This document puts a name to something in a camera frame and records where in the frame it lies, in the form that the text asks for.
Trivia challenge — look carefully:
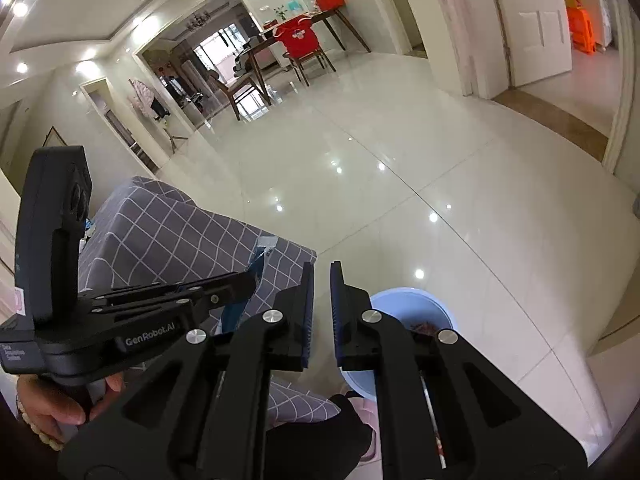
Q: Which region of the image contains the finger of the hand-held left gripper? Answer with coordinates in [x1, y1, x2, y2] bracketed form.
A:
[112, 271, 258, 318]
[95, 299, 193, 321]

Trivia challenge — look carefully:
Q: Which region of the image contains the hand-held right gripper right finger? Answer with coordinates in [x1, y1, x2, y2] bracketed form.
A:
[330, 260, 588, 480]

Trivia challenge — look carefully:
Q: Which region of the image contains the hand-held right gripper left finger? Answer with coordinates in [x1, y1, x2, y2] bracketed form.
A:
[57, 260, 316, 480]

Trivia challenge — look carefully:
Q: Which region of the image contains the blue white snack packet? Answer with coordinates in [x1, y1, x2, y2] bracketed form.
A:
[220, 236, 277, 333]

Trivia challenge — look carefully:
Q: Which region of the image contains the light blue plastic bucket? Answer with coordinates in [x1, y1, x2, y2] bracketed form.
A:
[340, 287, 457, 471]

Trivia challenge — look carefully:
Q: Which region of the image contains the red snack packet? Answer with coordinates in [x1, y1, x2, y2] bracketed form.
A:
[407, 316, 443, 335]

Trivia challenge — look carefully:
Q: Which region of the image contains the person's left hand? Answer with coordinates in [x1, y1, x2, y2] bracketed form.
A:
[17, 372, 126, 441]

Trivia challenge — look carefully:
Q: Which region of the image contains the grey checked tablecloth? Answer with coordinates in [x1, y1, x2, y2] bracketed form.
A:
[75, 176, 361, 426]

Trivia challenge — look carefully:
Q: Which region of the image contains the wooden coat stand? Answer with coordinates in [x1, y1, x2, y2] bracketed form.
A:
[127, 77, 188, 153]

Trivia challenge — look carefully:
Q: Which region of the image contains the pink white jacket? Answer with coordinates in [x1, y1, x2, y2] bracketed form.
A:
[127, 79, 157, 118]

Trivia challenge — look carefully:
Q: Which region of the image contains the wooden dining chair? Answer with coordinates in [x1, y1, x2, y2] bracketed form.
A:
[207, 71, 271, 121]

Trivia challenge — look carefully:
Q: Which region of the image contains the wooden chair with shirt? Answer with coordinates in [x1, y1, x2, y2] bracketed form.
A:
[282, 35, 337, 86]

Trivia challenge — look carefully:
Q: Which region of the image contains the red shirt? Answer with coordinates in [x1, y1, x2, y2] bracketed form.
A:
[275, 16, 321, 58]

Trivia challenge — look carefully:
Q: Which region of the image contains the dark wooden dining table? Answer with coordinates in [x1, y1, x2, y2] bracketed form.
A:
[245, 7, 372, 106]

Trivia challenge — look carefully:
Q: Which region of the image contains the white lace curtain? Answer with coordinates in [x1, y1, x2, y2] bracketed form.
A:
[430, 0, 501, 96]

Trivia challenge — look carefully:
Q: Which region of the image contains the white panel door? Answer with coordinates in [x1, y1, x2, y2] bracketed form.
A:
[487, 0, 573, 88]

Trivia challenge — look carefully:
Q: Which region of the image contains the orange plastic stool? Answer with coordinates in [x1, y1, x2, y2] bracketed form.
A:
[566, 5, 597, 53]

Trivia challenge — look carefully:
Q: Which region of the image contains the small framed wall picture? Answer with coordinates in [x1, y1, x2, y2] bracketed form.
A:
[41, 126, 71, 150]

